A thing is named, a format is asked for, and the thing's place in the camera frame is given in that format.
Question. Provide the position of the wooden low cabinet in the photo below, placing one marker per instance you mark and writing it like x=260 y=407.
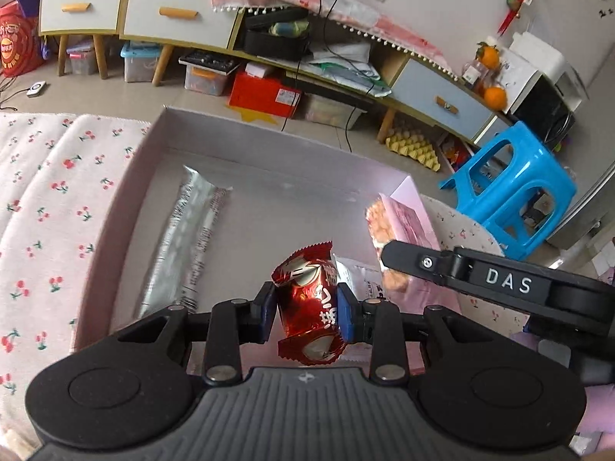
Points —
x=346 y=91

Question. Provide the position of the black appliance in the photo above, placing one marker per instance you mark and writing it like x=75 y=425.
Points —
x=543 y=108

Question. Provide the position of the small clear storage box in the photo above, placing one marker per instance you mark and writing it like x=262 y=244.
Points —
x=82 y=57

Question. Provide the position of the grey-blue cabinet drawer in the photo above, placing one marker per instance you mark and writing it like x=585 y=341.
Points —
x=444 y=98

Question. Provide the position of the yellow egg tray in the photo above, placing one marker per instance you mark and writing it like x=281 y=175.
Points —
x=413 y=149

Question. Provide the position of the white cabinet drawer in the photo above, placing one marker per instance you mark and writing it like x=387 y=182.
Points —
x=79 y=7
x=178 y=12

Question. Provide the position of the white foam box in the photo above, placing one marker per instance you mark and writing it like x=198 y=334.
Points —
x=543 y=57

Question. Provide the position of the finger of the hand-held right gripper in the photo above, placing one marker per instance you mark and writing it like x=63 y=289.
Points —
x=413 y=260

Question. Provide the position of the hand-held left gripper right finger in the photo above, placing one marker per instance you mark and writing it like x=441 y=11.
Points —
x=346 y=313

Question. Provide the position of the stack of papers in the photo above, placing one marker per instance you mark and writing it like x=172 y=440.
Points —
x=343 y=60

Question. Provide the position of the orange fruit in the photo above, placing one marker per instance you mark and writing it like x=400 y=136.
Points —
x=490 y=55
x=495 y=98

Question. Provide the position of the red printed bag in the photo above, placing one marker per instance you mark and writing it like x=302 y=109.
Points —
x=17 y=41

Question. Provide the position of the clear storage box black lid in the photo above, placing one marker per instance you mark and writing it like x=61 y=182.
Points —
x=209 y=74

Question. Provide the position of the small white snack packet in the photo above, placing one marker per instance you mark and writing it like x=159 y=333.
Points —
x=358 y=276

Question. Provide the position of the clear storage box blue lid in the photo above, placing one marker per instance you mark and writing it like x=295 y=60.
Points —
x=139 y=62

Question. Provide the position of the pink cardboard box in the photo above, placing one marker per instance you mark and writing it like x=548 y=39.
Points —
x=269 y=173

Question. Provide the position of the pink cracker snack packet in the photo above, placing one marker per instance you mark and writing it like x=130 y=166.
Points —
x=394 y=223

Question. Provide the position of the grey refrigerator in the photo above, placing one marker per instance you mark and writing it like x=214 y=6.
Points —
x=591 y=192

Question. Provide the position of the black bag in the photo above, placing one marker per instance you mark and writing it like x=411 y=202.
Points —
x=274 y=38

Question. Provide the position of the white round floor device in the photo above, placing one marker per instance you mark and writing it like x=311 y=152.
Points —
x=36 y=89

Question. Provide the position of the red foil snack packet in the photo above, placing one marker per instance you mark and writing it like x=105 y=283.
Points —
x=307 y=293

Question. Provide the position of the blue plastic stool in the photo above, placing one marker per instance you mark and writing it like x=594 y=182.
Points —
x=514 y=187

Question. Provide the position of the red cardboard box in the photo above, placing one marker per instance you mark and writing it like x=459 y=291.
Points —
x=264 y=93

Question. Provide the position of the silver long snack packet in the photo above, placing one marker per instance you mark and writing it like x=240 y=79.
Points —
x=185 y=245

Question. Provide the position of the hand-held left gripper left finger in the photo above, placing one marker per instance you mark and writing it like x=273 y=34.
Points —
x=262 y=313

